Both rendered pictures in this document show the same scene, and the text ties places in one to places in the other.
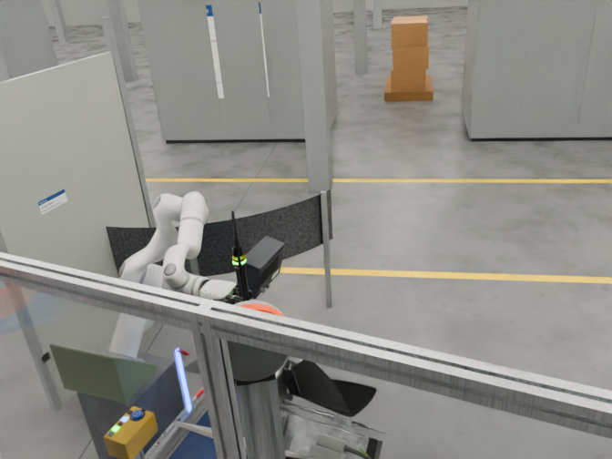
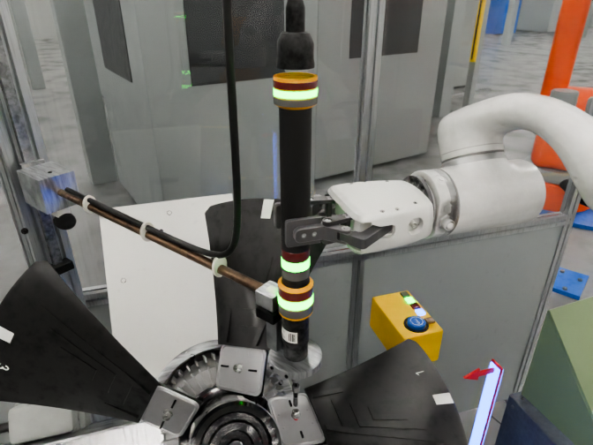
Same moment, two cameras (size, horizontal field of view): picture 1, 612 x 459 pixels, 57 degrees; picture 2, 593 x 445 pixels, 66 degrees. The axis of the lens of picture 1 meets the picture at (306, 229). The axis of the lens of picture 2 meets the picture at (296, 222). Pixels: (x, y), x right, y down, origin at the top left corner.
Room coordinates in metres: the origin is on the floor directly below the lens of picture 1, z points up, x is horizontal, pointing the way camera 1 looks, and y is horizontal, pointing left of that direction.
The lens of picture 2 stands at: (1.94, -0.09, 1.74)
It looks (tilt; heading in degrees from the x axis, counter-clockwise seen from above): 27 degrees down; 136
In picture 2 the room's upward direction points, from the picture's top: straight up
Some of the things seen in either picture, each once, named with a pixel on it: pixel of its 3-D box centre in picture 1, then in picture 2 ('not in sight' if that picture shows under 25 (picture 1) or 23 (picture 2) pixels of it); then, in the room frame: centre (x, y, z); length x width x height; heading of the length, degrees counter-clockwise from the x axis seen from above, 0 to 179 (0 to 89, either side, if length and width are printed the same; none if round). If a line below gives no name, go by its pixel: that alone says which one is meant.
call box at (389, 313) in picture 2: not in sight; (403, 329); (1.51, 0.68, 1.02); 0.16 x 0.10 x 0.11; 153
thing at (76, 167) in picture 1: (81, 215); not in sight; (3.27, 1.40, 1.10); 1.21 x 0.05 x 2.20; 153
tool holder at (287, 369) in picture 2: not in sight; (289, 328); (1.60, 0.22, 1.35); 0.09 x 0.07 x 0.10; 8
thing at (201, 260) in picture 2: not in sight; (146, 233); (1.31, 0.18, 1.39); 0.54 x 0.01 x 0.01; 8
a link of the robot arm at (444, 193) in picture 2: (202, 288); (428, 204); (1.69, 0.38, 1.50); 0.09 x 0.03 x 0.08; 153
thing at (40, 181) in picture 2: not in sight; (48, 185); (0.99, 0.14, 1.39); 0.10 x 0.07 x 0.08; 8
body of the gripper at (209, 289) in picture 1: (217, 291); (381, 210); (1.66, 0.32, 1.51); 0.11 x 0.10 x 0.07; 63
